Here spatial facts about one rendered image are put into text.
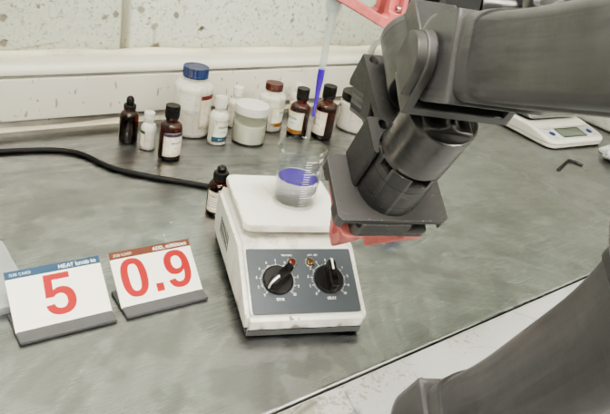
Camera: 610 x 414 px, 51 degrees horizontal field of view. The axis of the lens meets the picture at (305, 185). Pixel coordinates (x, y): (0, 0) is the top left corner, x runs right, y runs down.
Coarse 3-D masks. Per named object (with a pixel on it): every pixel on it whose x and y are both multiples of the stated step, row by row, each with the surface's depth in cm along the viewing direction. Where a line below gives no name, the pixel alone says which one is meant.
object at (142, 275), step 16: (144, 256) 68; (160, 256) 69; (176, 256) 70; (128, 272) 67; (144, 272) 68; (160, 272) 68; (176, 272) 69; (192, 272) 70; (128, 288) 66; (144, 288) 67; (160, 288) 68; (176, 288) 69
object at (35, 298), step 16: (48, 272) 63; (64, 272) 64; (80, 272) 64; (96, 272) 65; (16, 288) 61; (32, 288) 61; (48, 288) 62; (64, 288) 63; (80, 288) 64; (96, 288) 64; (16, 304) 60; (32, 304) 61; (48, 304) 62; (64, 304) 62; (80, 304) 63; (96, 304) 64; (16, 320) 60; (32, 320) 60
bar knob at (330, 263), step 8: (328, 264) 67; (320, 272) 68; (328, 272) 67; (336, 272) 67; (320, 280) 67; (328, 280) 67; (336, 280) 66; (320, 288) 67; (328, 288) 67; (336, 288) 66
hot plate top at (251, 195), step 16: (240, 176) 77; (256, 176) 78; (272, 176) 79; (240, 192) 74; (256, 192) 74; (320, 192) 77; (240, 208) 70; (256, 208) 71; (272, 208) 72; (320, 208) 74; (256, 224) 68; (272, 224) 68; (288, 224) 69; (304, 224) 70; (320, 224) 70
